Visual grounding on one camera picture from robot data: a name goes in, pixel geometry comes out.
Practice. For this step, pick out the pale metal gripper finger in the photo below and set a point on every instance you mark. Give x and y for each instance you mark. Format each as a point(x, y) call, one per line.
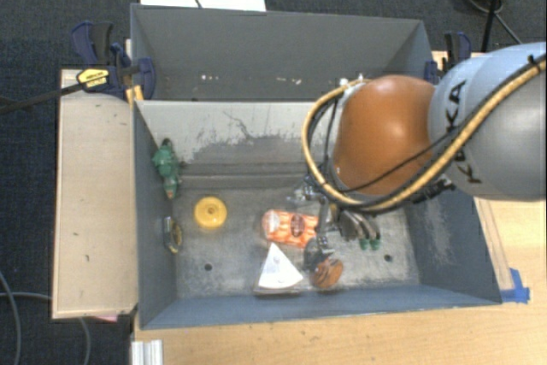
point(313, 254)
point(325, 256)

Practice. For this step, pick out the brown toy football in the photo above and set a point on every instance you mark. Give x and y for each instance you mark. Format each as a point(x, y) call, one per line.
point(329, 275)

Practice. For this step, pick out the orange snack packet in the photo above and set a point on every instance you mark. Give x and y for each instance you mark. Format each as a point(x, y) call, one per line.
point(287, 227)

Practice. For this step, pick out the white wedge in clear box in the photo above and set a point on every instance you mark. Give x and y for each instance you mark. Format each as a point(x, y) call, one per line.
point(275, 271)

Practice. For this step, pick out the grey metal bin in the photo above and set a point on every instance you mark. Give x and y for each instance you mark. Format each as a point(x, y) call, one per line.
point(239, 166)

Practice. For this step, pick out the green toy animal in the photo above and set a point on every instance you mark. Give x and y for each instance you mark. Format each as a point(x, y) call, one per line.
point(166, 164)

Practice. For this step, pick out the pale wood board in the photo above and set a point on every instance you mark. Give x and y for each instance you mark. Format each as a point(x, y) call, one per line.
point(96, 201)

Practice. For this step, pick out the black cylinder on white bracket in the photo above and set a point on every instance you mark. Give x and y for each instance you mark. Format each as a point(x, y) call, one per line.
point(438, 188)

